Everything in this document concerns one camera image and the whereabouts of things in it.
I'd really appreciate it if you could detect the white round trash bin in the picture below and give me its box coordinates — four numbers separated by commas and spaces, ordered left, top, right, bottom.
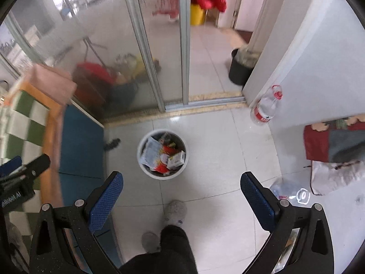
137, 129, 189, 181

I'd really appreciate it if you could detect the black trash bin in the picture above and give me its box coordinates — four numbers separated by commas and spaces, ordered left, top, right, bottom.
228, 48, 261, 87

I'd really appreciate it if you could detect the clear water bottle red label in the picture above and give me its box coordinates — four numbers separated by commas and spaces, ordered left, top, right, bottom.
250, 85, 283, 125

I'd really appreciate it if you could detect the green white checkered mat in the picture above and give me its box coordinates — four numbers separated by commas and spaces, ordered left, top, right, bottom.
1, 90, 50, 165

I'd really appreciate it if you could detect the grey slipper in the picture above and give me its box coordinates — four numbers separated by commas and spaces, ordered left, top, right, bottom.
163, 200, 188, 227

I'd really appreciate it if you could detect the small white green box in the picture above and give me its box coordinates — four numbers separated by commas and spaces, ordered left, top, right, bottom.
167, 151, 186, 169

